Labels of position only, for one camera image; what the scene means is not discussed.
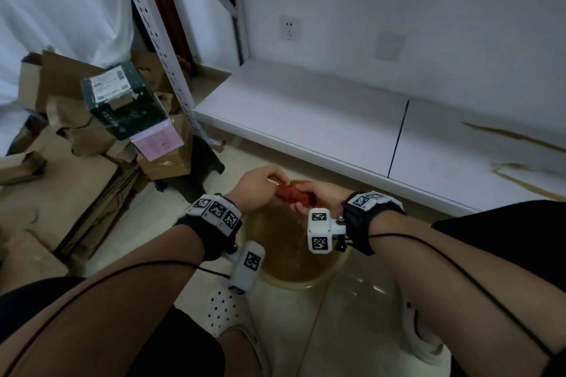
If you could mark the person's left hand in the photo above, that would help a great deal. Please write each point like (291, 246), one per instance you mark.
(256, 189)

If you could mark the person's right hand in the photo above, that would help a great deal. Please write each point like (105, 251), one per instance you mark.
(329, 195)

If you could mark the red cleaning cloth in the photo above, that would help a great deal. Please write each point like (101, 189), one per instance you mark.
(294, 193)

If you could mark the white metal shelf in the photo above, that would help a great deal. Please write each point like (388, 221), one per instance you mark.
(309, 125)

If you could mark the pink box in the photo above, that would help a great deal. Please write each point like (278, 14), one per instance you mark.
(159, 142)

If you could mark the dark green labelled box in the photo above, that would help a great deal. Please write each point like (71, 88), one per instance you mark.
(128, 107)

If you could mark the person's left forearm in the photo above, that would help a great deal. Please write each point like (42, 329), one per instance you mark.
(101, 310)

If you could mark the person's right forearm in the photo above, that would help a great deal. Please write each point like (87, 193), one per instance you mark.
(464, 292)

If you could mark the black right wristband with markers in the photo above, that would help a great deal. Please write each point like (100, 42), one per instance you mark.
(367, 217)

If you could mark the black wristband with markers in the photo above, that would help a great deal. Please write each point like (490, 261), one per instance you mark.
(367, 217)
(212, 222)

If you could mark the black left wristband with markers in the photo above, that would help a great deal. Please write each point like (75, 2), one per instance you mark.
(212, 222)

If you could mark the black plastic stool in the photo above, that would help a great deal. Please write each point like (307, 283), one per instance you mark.
(203, 169)

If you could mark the yellow plastic basin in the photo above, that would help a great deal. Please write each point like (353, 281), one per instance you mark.
(287, 253)

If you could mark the white clog shoe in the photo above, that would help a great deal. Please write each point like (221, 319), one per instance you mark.
(225, 310)
(424, 341)

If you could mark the pile of cardboard boxes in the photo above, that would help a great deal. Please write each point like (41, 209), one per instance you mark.
(57, 195)

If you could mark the white curtain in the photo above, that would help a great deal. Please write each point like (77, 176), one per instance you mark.
(57, 5)

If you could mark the blank white wall plate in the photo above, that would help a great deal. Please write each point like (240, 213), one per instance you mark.
(390, 46)

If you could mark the white wall socket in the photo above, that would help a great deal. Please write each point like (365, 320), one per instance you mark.
(290, 28)

